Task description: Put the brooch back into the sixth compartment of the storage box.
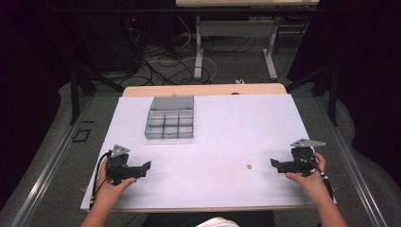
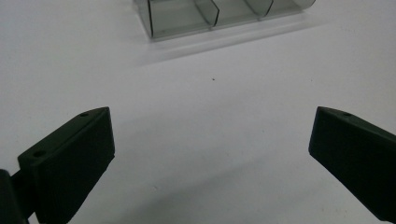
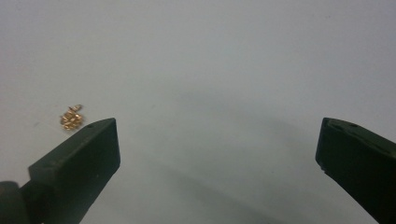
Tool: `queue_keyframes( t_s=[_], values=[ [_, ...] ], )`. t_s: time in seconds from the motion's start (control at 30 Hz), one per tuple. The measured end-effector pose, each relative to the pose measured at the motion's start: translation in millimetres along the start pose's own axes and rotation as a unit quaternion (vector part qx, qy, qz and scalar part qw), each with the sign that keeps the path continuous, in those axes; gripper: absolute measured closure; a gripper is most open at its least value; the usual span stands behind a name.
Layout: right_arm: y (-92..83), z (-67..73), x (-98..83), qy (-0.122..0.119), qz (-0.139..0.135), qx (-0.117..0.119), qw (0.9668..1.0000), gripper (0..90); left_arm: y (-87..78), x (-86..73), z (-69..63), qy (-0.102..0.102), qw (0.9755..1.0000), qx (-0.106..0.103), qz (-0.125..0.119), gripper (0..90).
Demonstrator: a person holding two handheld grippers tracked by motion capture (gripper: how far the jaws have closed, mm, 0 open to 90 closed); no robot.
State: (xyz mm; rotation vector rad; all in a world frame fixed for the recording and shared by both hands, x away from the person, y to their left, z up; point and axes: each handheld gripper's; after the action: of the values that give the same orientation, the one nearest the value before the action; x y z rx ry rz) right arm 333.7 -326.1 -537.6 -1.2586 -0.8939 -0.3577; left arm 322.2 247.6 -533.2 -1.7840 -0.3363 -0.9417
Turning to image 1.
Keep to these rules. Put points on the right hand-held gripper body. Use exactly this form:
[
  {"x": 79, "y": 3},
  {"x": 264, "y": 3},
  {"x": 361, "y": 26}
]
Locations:
[{"x": 299, "y": 165}]

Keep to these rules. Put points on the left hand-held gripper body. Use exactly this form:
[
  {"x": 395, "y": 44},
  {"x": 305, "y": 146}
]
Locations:
[{"x": 118, "y": 167}]

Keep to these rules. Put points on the person's right hand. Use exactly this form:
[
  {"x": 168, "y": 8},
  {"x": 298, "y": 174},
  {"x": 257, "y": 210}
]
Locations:
[{"x": 313, "y": 186}]

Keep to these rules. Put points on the person's left hand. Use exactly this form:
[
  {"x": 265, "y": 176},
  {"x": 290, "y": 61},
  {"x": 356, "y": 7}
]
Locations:
[{"x": 108, "y": 192}]

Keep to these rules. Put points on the small tan bead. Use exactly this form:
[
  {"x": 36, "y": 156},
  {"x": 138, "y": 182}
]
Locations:
[{"x": 249, "y": 166}]

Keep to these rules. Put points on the clear plastic compartment box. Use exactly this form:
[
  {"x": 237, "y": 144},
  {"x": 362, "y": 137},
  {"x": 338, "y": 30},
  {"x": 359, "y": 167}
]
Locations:
[{"x": 170, "y": 121}]

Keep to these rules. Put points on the white table sheet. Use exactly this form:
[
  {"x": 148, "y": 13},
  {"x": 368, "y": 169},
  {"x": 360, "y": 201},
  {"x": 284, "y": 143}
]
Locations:
[{"x": 214, "y": 151}]

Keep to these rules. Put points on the black metal stand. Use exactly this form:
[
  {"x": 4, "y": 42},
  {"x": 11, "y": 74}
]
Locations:
[
  {"x": 75, "y": 94},
  {"x": 332, "y": 94}
]

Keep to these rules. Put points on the person's dark and white clothing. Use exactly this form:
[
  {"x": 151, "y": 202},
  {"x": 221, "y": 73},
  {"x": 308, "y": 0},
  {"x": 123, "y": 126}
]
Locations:
[{"x": 208, "y": 220}]

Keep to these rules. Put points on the black equipment cabinet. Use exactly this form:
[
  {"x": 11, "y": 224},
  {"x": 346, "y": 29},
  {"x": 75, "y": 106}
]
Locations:
[{"x": 107, "y": 41}]

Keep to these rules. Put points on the desk with white legs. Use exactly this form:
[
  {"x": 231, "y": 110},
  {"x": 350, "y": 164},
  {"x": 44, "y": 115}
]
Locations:
[{"x": 199, "y": 47}]

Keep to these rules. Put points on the metal floor rail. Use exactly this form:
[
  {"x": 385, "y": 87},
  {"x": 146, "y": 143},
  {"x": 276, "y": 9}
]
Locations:
[
  {"x": 356, "y": 176},
  {"x": 47, "y": 170}
]

